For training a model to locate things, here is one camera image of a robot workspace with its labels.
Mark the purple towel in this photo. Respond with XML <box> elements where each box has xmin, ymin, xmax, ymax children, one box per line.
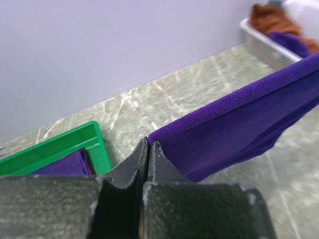
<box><xmin>30</xmin><ymin>149</ymin><xmax>91</xmax><ymax>176</ymax></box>
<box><xmin>268</xmin><ymin>32</ymin><xmax>310</xmax><ymax>58</ymax></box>
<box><xmin>148</xmin><ymin>54</ymin><xmax>319</xmax><ymax>182</ymax></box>

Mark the green plastic tray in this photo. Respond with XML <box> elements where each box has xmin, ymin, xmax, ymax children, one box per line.
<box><xmin>0</xmin><ymin>121</ymin><xmax>112</xmax><ymax>176</ymax></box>

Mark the brown towel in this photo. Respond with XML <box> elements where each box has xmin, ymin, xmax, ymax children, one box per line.
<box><xmin>80</xmin><ymin>148</ymin><xmax>96</xmax><ymax>175</ymax></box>
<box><xmin>249</xmin><ymin>4</ymin><xmax>319</xmax><ymax>55</ymax></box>

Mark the white plastic basket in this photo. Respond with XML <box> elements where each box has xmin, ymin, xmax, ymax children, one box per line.
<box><xmin>239</xmin><ymin>17</ymin><xmax>302</xmax><ymax>70</ymax></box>

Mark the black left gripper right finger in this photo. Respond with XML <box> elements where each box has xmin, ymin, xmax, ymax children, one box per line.
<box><xmin>139</xmin><ymin>142</ymin><xmax>274</xmax><ymax>239</ymax></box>

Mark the brown towel in basket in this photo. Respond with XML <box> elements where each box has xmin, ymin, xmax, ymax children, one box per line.
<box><xmin>249</xmin><ymin>4</ymin><xmax>319</xmax><ymax>55</ymax></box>

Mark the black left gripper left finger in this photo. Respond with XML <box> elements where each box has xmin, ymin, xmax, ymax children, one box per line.
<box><xmin>0</xmin><ymin>138</ymin><xmax>149</xmax><ymax>239</ymax></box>

